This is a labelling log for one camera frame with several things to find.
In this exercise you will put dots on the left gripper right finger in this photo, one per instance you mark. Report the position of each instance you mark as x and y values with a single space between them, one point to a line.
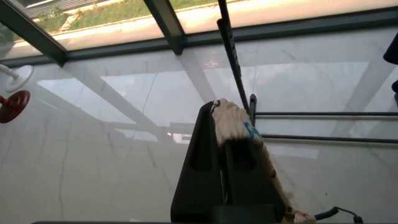
248 180

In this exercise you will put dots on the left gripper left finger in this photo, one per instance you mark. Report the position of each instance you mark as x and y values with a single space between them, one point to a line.
196 186

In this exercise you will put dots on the cream printed garment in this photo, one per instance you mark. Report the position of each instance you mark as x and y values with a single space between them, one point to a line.
230 121

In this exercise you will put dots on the black garment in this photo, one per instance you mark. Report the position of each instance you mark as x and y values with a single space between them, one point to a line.
393 53

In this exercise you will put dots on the black clothes rack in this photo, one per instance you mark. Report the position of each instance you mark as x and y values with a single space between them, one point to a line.
231 56

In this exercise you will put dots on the red stand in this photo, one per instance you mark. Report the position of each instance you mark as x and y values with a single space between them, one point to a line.
15 105

